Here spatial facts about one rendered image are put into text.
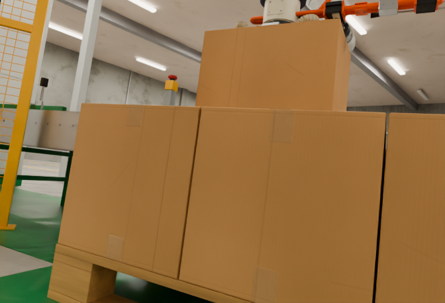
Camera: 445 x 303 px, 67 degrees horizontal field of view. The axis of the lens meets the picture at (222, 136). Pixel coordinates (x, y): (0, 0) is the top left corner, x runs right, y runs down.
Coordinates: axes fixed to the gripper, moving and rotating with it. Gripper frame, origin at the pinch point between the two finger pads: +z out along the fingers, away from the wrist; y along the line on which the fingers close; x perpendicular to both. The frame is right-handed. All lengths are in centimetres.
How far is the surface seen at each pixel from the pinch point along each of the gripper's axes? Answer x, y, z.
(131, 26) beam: 590, -269, -483
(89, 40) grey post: 343, -76, -159
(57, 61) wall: 1012, -230, -600
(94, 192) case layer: 45, 87, 80
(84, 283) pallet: 43, 110, 80
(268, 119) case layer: -1, 65, 79
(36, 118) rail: 138, 61, 35
